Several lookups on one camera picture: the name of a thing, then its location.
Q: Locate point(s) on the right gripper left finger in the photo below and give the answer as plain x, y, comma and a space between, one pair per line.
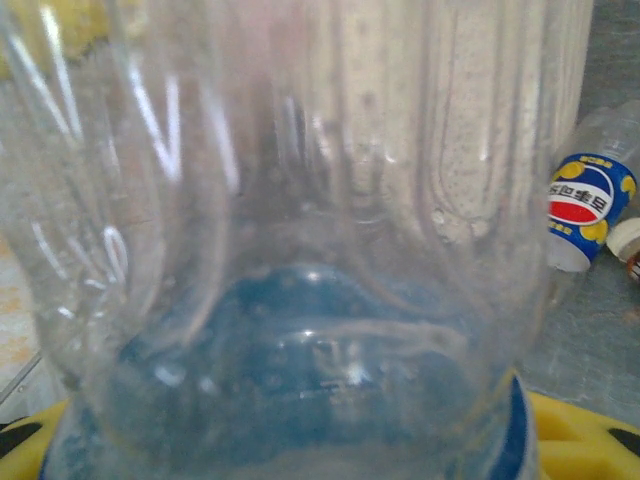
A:
25, 450

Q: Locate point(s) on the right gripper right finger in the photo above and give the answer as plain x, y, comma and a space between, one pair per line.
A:
585, 445

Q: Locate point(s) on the brown label plastic bottle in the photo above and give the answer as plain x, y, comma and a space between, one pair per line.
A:
625, 240

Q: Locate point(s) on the Pepsi label plastic bottle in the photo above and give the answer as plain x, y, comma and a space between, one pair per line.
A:
585, 200

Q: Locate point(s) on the water bottle dark-blue label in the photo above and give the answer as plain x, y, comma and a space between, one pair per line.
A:
320, 350

